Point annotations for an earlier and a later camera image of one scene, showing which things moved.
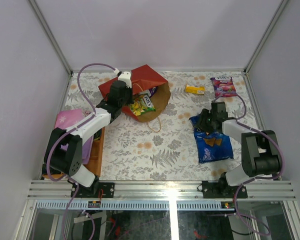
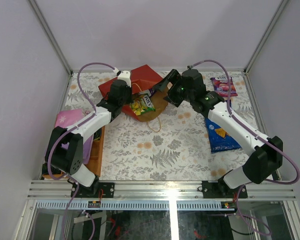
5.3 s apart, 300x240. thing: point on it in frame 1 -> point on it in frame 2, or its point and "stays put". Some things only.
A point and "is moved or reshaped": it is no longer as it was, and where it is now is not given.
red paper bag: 144,78 stays put
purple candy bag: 224,87 stays put
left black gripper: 126,94 stays put
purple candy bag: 152,90 stays put
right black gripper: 201,122 -> 171,78
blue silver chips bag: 213,146 is moved or reshaped
